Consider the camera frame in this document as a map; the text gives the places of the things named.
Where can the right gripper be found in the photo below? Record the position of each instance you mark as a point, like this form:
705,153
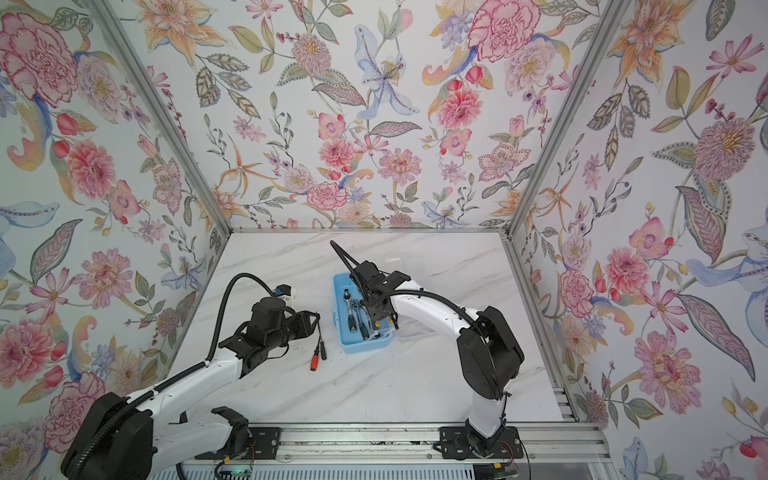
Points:
373,314

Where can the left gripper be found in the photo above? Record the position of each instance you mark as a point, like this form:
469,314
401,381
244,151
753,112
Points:
307,318

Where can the green handled ratchet wrench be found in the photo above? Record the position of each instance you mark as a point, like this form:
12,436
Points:
351,319

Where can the blue plastic tool box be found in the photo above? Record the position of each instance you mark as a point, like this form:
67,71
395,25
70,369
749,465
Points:
353,343

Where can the red handled screwdriver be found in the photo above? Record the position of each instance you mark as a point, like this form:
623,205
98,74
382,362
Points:
315,358

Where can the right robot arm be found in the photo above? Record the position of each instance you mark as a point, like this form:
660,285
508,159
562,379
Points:
489,353

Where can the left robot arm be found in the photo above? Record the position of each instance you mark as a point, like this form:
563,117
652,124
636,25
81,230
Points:
150,430

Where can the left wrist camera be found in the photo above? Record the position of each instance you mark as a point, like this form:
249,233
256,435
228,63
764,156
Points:
285,292

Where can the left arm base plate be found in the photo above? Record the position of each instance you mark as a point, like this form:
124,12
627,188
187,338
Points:
255,443

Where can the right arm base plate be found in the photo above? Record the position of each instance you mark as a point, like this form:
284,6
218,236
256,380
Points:
463,443

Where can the aluminium front rail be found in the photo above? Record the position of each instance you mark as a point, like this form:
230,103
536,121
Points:
397,443

